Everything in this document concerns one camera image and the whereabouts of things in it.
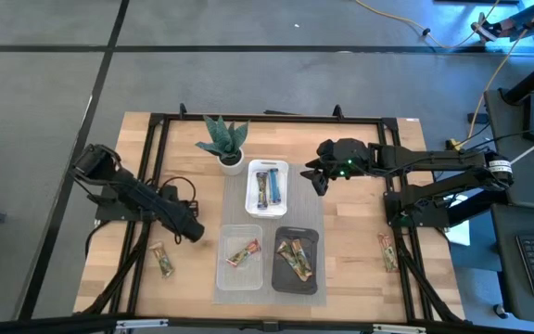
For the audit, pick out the person's foot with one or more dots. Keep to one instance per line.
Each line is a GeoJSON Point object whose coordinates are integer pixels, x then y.
{"type": "Point", "coordinates": [487, 31]}

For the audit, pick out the black diagonal desk beam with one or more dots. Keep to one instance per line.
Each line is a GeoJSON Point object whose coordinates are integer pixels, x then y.
{"type": "Point", "coordinates": [533, 76]}

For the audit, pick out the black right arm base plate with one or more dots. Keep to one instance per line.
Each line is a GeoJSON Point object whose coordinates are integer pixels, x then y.
{"type": "Point", "coordinates": [410, 219]}

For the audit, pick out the red granola bar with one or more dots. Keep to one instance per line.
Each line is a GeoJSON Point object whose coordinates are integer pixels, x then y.
{"type": "Point", "coordinates": [244, 253]}

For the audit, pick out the dark blue granola bar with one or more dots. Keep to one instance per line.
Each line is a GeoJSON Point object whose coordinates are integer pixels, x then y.
{"type": "Point", "coordinates": [262, 190]}

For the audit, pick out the yellow plug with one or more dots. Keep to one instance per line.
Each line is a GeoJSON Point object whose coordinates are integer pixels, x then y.
{"type": "Point", "coordinates": [454, 145]}

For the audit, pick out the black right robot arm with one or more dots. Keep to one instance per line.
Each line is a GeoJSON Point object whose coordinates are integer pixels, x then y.
{"type": "Point", "coordinates": [434, 160]}

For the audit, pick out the silver metal bracket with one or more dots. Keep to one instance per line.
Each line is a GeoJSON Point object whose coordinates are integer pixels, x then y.
{"type": "Point", "coordinates": [399, 329]}
{"type": "Point", "coordinates": [142, 324]}

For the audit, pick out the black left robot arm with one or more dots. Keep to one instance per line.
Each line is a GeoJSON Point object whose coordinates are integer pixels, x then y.
{"type": "Point", "coordinates": [146, 204]}

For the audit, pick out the light blue granola bar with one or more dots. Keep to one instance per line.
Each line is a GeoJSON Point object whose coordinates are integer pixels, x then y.
{"type": "Point", "coordinates": [274, 185]}

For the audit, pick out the black aluminium table frame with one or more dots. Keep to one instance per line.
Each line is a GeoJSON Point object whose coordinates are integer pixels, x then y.
{"type": "Point", "coordinates": [271, 119]}

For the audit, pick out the black caster wheel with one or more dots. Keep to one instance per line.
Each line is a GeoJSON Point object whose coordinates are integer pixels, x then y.
{"type": "Point", "coordinates": [501, 311]}

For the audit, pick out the person's leg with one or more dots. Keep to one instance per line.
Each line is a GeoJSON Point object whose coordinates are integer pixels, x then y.
{"type": "Point", "coordinates": [522, 16]}

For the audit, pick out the black plastic bin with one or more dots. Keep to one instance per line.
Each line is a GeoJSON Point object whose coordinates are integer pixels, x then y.
{"type": "Point", "coordinates": [295, 285]}

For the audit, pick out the black frame clamp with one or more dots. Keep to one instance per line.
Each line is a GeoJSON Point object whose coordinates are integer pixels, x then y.
{"type": "Point", "coordinates": [338, 111]}
{"type": "Point", "coordinates": [182, 110]}

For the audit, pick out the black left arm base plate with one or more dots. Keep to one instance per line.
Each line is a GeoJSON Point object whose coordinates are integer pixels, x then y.
{"type": "Point", "coordinates": [109, 213]}

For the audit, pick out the white plastic bin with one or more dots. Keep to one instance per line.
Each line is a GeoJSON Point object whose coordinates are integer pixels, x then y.
{"type": "Point", "coordinates": [267, 213]}

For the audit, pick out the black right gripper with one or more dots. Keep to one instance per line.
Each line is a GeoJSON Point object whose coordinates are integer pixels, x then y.
{"type": "Point", "coordinates": [348, 155]}

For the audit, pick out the white round plant pot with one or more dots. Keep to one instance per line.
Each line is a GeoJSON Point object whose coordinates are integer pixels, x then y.
{"type": "Point", "coordinates": [232, 168]}

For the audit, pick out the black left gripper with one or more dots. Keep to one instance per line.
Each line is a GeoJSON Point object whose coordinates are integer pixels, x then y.
{"type": "Point", "coordinates": [176, 199]}

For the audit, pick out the grey woven placemat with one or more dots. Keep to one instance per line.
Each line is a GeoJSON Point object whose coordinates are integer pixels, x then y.
{"type": "Point", "coordinates": [304, 209]}

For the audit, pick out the green artificial succulent plant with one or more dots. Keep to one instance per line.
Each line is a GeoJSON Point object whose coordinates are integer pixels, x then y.
{"type": "Point", "coordinates": [223, 139]}

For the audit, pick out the clear plastic bin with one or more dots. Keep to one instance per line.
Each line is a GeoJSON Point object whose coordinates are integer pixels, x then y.
{"type": "Point", "coordinates": [239, 278]}

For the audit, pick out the grey desk with keyboard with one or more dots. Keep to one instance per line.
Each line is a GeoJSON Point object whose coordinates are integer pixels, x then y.
{"type": "Point", "coordinates": [508, 260]}

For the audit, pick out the grey desk with device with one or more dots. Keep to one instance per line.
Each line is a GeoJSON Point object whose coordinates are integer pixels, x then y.
{"type": "Point", "coordinates": [526, 185]}

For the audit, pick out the black power brick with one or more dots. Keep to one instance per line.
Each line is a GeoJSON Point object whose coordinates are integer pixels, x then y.
{"type": "Point", "coordinates": [478, 118]}

